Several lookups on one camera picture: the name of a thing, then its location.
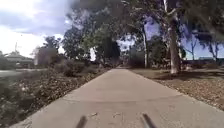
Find row of trees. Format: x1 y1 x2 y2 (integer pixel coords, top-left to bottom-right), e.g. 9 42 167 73
33 6 123 68

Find pale concrete path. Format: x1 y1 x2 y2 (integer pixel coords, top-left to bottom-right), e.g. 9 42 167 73
9 68 224 128

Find slender dark-trunked tree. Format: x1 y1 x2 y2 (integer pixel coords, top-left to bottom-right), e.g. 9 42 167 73
133 19 152 70

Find low bushes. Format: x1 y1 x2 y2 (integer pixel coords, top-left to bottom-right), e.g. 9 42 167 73
49 59 101 78

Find large pale-trunked tree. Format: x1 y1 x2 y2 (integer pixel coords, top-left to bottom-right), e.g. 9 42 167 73
126 0 224 75

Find robot's own part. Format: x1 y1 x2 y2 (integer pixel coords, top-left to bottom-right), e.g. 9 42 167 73
75 115 88 128
141 113 157 128

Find thin forked tree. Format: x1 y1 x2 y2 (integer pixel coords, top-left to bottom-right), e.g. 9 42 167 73
183 31 201 63

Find leaf-strewn mulch ground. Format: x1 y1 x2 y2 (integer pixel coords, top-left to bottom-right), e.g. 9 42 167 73
0 67 111 128

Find bare dirt ground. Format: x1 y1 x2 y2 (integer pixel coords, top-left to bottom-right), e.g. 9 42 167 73
129 67 224 112

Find building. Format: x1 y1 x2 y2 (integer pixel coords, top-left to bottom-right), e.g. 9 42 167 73
2 51 36 70

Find grey road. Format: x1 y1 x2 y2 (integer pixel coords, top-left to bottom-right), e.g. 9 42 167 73
0 68 46 78

